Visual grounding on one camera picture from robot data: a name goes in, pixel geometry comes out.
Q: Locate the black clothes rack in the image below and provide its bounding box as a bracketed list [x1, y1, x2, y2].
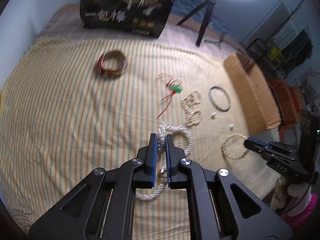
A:
[246, 1, 313, 79]

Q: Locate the dark blue thin bangle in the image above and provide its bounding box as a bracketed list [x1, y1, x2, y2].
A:
[208, 86, 231, 112]

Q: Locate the black snack bag gold print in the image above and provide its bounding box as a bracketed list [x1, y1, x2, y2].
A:
[80, 0, 175, 38]

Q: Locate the white twisted pearl rope necklace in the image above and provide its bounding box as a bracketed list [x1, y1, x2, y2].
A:
[135, 121, 195, 202]

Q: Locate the pink plaid bed sheet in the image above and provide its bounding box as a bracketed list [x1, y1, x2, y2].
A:
[38, 4, 246, 59]

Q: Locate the cream bead bracelet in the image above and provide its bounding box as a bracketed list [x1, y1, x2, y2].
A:
[221, 132, 250, 160]

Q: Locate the black tripod stand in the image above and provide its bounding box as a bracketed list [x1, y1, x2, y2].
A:
[176, 0, 220, 48]

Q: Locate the landscape wall painting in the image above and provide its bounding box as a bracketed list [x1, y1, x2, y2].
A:
[296, 66, 319, 114]

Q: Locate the black power cable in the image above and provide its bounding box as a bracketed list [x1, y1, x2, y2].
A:
[203, 31, 227, 51]

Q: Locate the brown cardboard box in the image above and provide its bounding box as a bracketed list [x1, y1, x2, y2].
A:
[223, 51, 281, 134]

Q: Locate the green jade pendant red cord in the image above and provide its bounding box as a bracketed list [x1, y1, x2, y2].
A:
[156, 72, 183, 119]

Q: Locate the gloved right hand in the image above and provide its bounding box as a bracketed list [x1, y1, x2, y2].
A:
[270, 176, 312, 217]

